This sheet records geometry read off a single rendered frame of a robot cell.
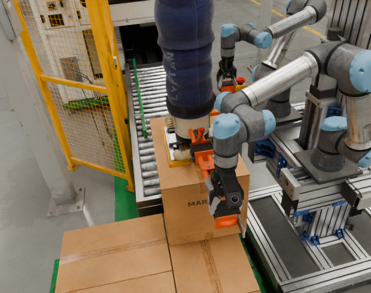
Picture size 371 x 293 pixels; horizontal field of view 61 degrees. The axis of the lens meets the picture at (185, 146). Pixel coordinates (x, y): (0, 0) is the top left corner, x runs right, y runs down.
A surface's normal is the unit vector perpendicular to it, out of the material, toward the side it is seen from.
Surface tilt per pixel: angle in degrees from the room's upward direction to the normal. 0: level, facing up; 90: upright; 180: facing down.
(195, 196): 90
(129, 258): 0
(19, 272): 0
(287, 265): 0
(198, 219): 90
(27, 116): 91
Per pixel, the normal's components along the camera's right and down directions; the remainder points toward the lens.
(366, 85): 0.38, 0.43
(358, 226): -0.07, -0.80
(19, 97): 0.18, 0.58
